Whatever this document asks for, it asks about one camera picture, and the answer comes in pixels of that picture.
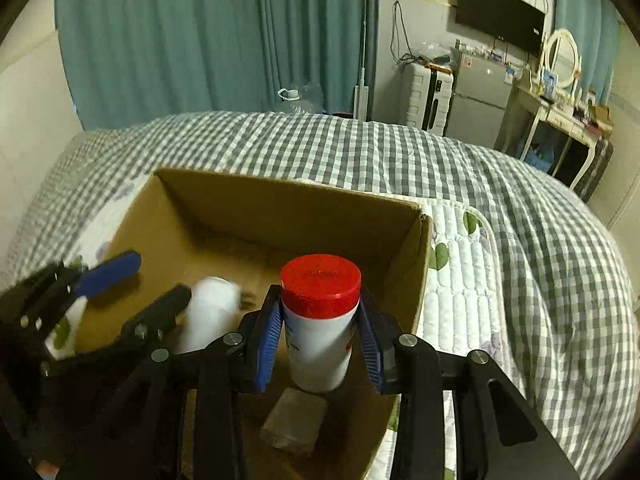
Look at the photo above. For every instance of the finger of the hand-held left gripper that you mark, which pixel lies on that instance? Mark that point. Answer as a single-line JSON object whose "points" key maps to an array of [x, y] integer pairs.
{"points": [[112, 270], [161, 310]]}

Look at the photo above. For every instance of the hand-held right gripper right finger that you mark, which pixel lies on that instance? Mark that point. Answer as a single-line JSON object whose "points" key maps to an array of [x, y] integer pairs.
{"points": [[371, 355]]}

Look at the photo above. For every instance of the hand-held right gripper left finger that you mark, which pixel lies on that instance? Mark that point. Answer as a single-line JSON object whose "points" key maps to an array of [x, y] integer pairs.
{"points": [[266, 345]]}

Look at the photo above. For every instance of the white plastic bottle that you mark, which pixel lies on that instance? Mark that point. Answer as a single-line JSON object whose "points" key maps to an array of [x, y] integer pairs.
{"points": [[210, 307]]}

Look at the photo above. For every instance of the white bottle with red cap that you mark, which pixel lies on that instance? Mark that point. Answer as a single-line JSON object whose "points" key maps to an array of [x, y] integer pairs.
{"points": [[320, 340]]}

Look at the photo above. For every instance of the brown cardboard box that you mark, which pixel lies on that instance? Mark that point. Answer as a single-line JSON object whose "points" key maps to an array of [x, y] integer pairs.
{"points": [[280, 220]]}

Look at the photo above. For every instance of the small grey block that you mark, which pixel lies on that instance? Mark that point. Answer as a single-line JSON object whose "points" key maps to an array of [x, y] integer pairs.
{"points": [[295, 420]]}

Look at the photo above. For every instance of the white quilted floral mat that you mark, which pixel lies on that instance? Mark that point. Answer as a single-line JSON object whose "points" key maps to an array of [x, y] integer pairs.
{"points": [[460, 280]]}

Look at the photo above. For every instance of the teal curtain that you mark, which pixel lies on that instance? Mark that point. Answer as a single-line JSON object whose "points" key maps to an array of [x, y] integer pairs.
{"points": [[595, 15], [175, 35]]}

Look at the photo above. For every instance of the clear water jug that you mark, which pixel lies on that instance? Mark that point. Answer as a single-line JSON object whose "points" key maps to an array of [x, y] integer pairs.
{"points": [[300, 100]]}

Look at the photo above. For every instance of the white suitcase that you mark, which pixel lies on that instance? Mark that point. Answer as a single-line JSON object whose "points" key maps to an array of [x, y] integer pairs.
{"points": [[422, 100]]}

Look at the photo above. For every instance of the white mop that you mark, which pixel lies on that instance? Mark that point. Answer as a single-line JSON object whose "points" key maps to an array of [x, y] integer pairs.
{"points": [[361, 95]]}

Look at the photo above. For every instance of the grey fridge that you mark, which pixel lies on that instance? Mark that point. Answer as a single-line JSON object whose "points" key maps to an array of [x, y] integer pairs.
{"points": [[477, 100]]}

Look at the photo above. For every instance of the white dressing table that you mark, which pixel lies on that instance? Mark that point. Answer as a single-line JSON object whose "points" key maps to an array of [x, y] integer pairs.
{"points": [[565, 120]]}

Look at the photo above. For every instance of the white oval mirror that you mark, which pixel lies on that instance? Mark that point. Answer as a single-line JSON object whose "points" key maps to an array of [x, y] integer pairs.
{"points": [[562, 60]]}

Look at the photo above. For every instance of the small blue picture frame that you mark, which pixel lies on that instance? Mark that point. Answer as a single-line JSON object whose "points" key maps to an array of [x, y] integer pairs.
{"points": [[549, 81]]}

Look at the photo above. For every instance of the black wall television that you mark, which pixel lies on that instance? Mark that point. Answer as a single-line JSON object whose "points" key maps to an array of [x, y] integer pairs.
{"points": [[500, 12]]}

